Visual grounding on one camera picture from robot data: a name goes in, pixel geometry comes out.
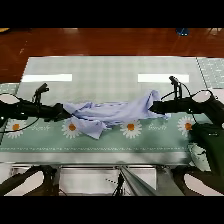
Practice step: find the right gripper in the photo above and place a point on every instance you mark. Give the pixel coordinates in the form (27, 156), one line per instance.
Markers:
(160, 106)

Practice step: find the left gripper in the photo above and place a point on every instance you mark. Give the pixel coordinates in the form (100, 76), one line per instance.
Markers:
(57, 112)

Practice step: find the light blue shirt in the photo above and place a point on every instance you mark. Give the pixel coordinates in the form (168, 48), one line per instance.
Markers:
(110, 113)

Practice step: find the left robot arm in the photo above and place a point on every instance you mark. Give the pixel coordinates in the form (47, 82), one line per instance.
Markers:
(20, 108)

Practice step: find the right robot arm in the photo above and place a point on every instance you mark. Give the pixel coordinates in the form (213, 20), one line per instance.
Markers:
(206, 106)

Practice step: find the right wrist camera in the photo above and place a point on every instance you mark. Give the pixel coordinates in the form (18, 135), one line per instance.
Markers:
(176, 87)

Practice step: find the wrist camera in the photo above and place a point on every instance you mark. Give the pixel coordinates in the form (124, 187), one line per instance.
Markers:
(40, 92)
(176, 87)

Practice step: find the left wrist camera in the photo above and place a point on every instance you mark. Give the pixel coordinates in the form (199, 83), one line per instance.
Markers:
(40, 92)

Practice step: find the silver frame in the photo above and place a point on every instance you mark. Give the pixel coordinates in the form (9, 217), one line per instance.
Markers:
(133, 180)

